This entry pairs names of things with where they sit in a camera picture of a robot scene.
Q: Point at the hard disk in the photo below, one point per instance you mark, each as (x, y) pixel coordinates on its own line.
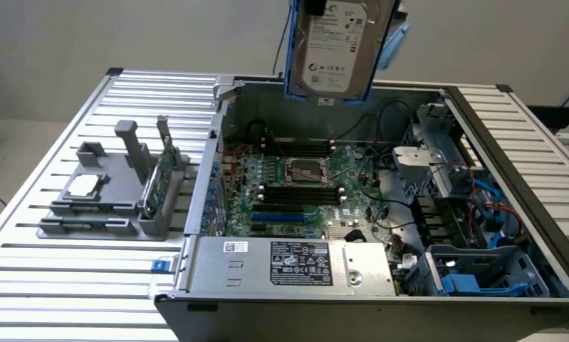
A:
(329, 53)

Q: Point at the grey metal disk bay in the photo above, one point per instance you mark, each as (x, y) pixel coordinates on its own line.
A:
(503, 263)

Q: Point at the blue disk carrier in bay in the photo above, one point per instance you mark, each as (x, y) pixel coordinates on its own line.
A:
(460, 285)

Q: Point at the black RAM slot bank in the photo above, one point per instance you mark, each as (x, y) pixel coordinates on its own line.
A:
(303, 193)
(303, 145)

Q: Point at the CPU socket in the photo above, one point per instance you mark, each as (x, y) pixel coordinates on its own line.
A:
(308, 171)

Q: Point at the silver metal drive cage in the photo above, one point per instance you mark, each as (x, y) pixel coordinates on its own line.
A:
(431, 156)

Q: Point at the green motherboard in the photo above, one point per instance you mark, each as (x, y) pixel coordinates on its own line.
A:
(351, 199)

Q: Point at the green graphics card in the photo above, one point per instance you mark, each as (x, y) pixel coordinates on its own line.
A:
(163, 171)

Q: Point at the black expansion slot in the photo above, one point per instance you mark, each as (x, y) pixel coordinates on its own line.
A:
(279, 208)

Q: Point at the blue expansion slot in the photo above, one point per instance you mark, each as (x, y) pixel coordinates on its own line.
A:
(281, 217)

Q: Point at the grey parts rack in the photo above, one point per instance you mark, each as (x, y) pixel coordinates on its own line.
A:
(117, 167)

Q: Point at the silver CPU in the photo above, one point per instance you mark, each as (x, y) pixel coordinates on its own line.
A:
(83, 186)

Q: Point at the green RAM stick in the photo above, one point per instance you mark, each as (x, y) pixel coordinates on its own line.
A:
(93, 208)

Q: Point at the silver power supply unit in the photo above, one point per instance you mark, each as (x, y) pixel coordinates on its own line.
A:
(245, 263)

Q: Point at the blue case latch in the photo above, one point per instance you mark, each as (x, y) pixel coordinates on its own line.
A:
(159, 266)

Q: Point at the black open PC case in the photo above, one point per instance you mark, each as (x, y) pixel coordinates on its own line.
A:
(408, 313)

